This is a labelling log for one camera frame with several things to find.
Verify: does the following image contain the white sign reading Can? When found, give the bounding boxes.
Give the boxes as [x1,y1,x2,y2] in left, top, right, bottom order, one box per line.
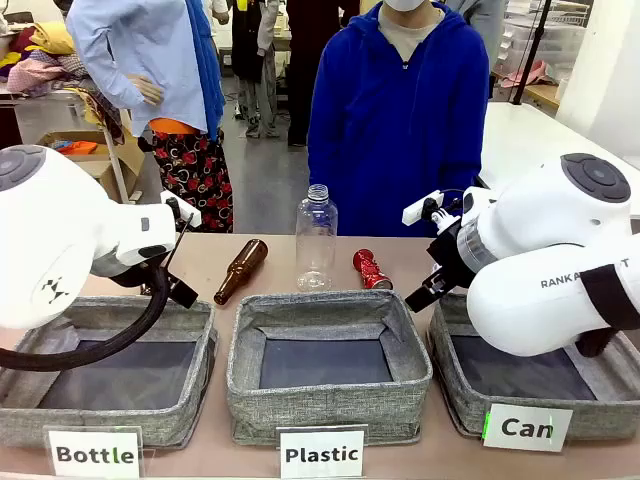
[480,402,575,454]

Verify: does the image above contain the white work table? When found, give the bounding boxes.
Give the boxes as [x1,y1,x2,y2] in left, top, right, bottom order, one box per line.
[475,101,640,221]

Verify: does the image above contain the grey fabric basket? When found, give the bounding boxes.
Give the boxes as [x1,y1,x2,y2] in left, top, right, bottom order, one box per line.
[225,288,435,448]
[0,295,220,449]
[425,291,640,443]

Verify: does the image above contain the pink cloth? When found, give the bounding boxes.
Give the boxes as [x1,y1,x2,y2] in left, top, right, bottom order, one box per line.
[501,59,557,90]

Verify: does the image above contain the white sign reading Plastic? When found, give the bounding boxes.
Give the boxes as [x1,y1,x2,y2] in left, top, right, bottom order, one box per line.
[275,424,369,480]

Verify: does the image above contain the person in blue hoodie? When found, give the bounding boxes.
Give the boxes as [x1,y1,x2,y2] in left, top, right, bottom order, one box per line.
[305,0,492,239]

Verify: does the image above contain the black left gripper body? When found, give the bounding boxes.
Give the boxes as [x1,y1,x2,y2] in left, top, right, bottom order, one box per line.
[92,243,174,302]

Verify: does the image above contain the brown cardboard box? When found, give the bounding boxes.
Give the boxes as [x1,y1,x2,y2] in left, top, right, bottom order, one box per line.
[36,129,147,205]

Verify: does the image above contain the white sign reading Bottle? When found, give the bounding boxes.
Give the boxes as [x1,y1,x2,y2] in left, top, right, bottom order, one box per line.
[43,424,146,480]

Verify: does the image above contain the brown glass bottle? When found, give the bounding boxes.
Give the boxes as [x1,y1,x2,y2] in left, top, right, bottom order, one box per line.
[213,238,270,307]

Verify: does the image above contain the crushed red can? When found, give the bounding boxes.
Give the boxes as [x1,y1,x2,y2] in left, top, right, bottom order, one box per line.
[351,248,395,292]

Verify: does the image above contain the blue hanging garment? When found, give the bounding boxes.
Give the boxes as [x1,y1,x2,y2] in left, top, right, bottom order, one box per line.
[185,0,227,142]

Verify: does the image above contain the person in black clothes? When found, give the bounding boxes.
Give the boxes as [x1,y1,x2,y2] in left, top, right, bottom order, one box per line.
[285,0,362,149]

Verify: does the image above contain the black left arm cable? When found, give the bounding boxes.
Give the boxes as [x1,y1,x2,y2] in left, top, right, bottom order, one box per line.
[0,267,172,373]

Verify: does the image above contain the clear storage bins stack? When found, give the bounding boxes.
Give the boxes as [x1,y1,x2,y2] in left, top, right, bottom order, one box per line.
[501,0,592,72]

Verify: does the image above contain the mannequin in light blue shirt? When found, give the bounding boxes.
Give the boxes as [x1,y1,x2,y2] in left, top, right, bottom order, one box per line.
[65,0,235,235]

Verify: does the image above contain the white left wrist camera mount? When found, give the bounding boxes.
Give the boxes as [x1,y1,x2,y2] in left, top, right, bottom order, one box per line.
[159,189,203,229]

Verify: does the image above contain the orange cloth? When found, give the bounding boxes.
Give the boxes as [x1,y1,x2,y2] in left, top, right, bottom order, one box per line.
[51,139,100,156]

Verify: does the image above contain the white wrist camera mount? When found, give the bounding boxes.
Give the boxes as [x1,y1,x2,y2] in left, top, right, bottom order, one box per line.
[159,189,203,229]
[401,189,464,234]

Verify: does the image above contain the pile of colourful clothes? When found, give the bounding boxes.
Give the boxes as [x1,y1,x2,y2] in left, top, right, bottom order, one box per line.
[0,18,92,97]

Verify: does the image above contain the patterned hanging cloth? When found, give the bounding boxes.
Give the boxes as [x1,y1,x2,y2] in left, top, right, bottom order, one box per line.
[78,88,127,147]

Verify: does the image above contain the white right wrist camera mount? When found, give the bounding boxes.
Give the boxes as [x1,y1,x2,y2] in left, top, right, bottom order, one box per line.
[401,189,464,234]

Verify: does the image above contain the black stand pole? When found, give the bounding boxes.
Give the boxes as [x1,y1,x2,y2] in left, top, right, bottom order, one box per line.
[511,0,554,107]

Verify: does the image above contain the large clear plastic bottle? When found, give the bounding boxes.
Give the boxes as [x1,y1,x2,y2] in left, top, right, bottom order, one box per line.
[294,183,340,294]

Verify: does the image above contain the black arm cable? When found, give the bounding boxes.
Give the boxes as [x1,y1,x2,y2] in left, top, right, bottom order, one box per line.
[0,267,172,373]
[573,327,618,359]

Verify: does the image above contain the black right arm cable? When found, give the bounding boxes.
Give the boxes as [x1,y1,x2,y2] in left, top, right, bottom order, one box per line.
[573,327,618,359]

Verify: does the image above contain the person in grey trousers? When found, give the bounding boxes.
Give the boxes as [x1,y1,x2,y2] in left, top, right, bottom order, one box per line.
[230,0,282,141]

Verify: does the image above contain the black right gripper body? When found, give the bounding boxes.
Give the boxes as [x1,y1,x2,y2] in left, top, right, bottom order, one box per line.
[425,218,477,297]

